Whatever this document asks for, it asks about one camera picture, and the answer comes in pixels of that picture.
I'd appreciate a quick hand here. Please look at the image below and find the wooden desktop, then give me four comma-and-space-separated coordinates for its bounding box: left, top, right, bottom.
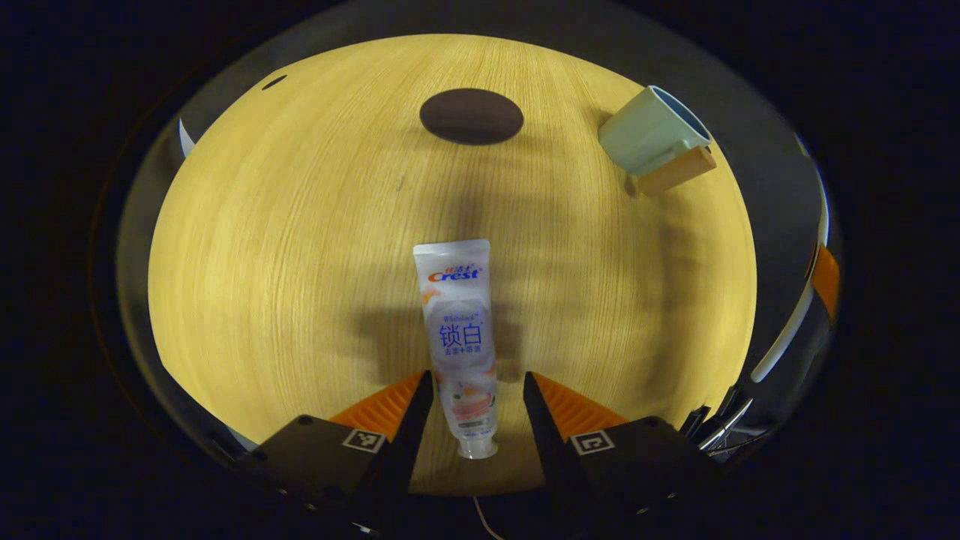
148, 34, 758, 497

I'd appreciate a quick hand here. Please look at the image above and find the pale cup with wooden handle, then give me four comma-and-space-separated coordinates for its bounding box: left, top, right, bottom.
598, 85, 718, 198

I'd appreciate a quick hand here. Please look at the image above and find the white toothpaste tube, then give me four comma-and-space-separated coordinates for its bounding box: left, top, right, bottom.
412, 239, 500, 461

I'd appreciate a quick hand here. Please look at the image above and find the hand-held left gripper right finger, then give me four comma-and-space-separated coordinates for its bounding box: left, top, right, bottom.
523, 371, 725, 537

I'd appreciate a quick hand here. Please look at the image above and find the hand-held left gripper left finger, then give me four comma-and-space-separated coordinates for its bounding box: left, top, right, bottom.
240, 370, 435, 537

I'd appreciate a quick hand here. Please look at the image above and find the dark brown round coaster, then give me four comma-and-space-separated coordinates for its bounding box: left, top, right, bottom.
419, 88, 525, 146

